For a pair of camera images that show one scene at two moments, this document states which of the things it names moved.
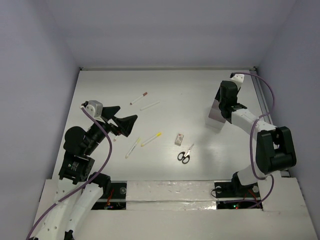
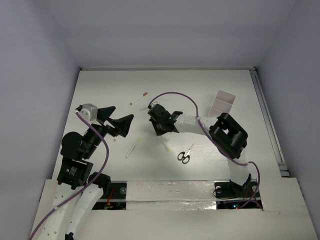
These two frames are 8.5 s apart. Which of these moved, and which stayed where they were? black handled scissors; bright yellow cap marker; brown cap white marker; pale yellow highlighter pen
Moved: bright yellow cap marker
Stayed: black handled scissors; pale yellow highlighter pen; brown cap white marker
